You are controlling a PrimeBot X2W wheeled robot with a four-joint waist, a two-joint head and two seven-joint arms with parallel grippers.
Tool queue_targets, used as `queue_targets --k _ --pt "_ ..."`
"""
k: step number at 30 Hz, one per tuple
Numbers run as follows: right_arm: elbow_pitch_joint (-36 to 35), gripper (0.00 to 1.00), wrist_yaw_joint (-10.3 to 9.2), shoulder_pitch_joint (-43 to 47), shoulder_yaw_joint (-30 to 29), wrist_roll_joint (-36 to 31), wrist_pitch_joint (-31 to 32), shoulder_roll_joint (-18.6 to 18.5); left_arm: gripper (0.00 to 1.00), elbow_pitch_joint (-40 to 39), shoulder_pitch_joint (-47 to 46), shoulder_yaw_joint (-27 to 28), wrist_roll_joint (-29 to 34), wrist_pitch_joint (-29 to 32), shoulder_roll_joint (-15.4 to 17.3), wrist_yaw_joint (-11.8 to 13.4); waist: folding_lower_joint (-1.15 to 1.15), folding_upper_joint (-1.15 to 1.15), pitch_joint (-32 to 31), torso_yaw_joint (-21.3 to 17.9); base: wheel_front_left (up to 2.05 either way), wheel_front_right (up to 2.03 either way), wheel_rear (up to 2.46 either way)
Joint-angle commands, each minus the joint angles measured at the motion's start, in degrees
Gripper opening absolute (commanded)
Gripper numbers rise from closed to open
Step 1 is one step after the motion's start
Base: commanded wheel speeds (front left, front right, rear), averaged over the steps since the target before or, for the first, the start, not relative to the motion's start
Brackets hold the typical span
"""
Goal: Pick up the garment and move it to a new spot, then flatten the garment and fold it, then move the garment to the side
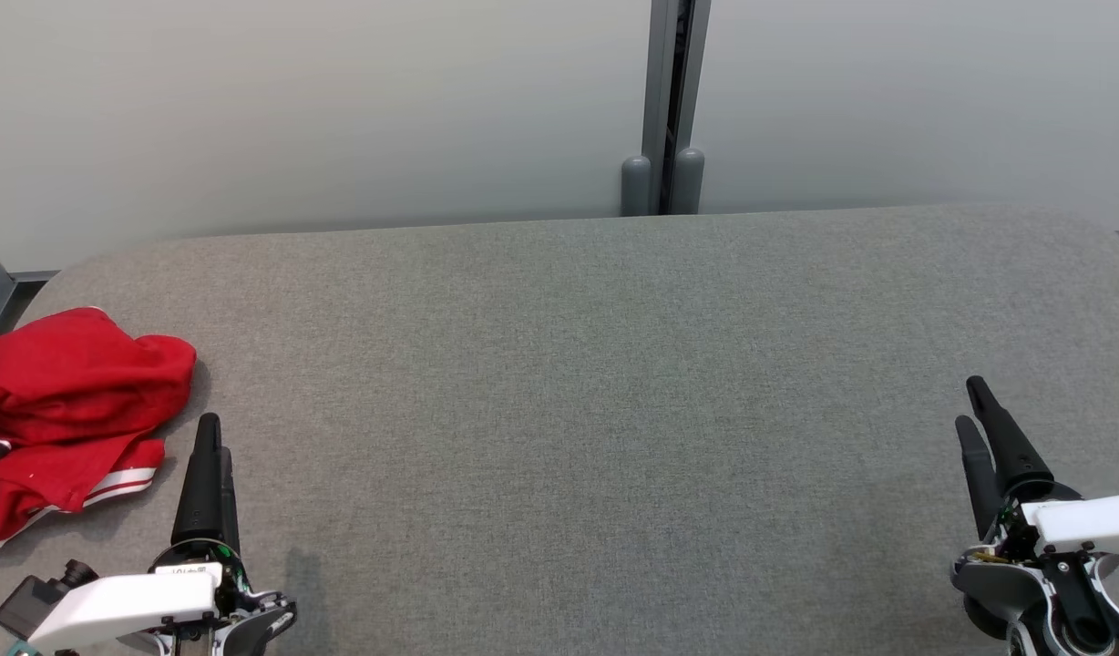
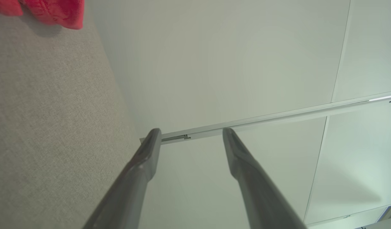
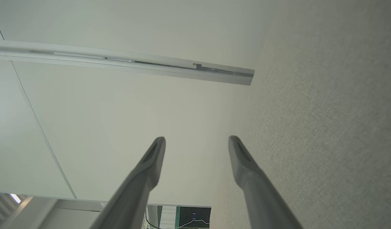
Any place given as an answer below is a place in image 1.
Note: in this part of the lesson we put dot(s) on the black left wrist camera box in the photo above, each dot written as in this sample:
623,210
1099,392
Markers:
31,603

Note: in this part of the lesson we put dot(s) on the red shorts with white stripe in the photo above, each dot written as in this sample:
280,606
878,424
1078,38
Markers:
76,374

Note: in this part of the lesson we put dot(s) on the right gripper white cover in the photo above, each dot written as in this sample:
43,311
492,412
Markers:
1088,521

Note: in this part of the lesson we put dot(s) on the grey metal partition post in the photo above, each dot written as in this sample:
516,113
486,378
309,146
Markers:
658,91

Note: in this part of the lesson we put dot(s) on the grey fabric upholstered table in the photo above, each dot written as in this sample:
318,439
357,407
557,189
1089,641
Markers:
596,410

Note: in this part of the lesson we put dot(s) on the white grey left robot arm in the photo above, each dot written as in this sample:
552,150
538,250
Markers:
250,629

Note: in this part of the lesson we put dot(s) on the grey cylindrical post foot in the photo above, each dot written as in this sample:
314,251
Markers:
689,182
636,187

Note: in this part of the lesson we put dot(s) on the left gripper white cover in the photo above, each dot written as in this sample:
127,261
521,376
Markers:
122,606

